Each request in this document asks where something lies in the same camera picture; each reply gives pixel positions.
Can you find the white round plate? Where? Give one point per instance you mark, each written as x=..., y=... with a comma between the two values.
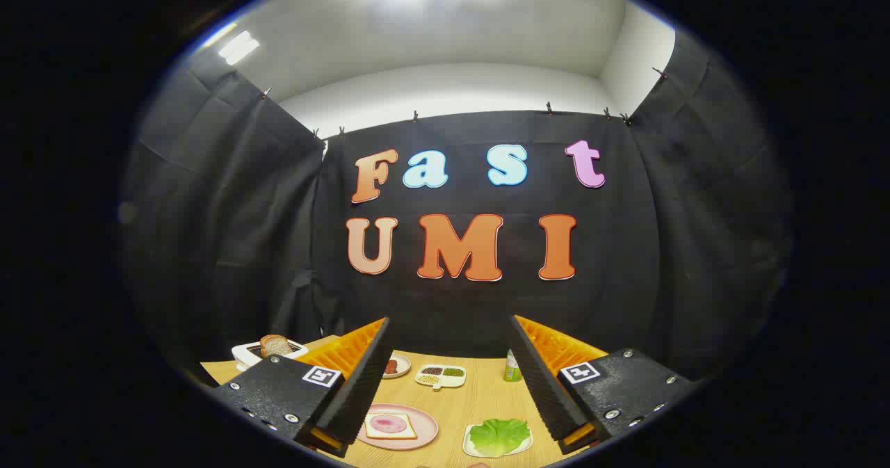
x=403, y=364

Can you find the green drink bottle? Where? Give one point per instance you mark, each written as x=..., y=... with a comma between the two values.
x=512, y=373

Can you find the pink round plate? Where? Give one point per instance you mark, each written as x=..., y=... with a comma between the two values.
x=425, y=426

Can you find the white rounded square plate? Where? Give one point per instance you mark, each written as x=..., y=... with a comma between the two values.
x=468, y=446

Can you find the pile of green beans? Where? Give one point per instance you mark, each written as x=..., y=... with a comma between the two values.
x=453, y=371

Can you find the bread slice under ham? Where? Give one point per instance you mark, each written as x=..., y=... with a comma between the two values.
x=372, y=434

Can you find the black backdrop cloth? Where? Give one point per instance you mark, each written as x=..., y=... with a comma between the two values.
x=278, y=245

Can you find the white divided dish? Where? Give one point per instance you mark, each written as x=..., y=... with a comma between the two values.
x=452, y=381

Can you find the white toaster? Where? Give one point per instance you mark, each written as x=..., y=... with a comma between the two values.
x=240, y=358

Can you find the pile of soybeans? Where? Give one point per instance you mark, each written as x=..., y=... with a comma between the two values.
x=429, y=380

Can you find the ceiling light panel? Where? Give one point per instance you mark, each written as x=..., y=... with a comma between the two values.
x=238, y=48

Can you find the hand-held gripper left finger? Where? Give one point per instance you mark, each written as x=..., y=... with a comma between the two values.
x=361, y=391

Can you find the row of backdrop clips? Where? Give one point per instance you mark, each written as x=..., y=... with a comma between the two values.
x=548, y=108

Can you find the green lettuce leaf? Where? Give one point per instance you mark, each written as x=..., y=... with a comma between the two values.
x=497, y=437

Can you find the pink ham slice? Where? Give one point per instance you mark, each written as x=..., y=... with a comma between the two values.
x=387, y=424

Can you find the toasted bread slice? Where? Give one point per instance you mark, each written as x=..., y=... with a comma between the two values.
x=276, y=346

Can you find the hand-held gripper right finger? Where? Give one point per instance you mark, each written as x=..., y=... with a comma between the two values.
x=542, y=391

